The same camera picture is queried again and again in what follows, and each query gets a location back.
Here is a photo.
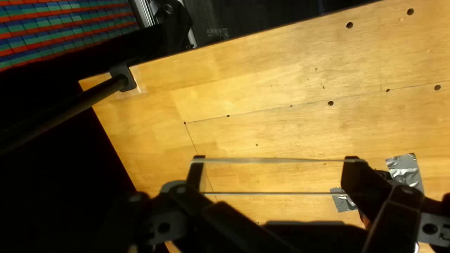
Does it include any large grey duct tape strip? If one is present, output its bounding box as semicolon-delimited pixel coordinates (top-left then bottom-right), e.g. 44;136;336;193
384;151;426;193

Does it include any black pole with clamp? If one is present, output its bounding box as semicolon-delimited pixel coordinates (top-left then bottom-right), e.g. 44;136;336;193
0;61;138;155

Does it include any black stand base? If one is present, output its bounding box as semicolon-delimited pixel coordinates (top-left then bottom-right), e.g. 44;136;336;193
153;0;197;50

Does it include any thin stretched rubber band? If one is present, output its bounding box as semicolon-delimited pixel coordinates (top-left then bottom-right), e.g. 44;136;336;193
190;155;373;196

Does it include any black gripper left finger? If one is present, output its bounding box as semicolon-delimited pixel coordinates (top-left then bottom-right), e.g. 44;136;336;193
108;154;264;253

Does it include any red and teal striped carpet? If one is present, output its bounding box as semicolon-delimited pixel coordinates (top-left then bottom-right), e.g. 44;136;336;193
0;0;142;73

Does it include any small grey duct tape piece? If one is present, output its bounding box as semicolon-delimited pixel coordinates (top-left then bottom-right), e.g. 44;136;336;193
329;185;359;213

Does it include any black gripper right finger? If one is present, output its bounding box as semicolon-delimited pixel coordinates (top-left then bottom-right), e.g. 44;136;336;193
339;154;450;253

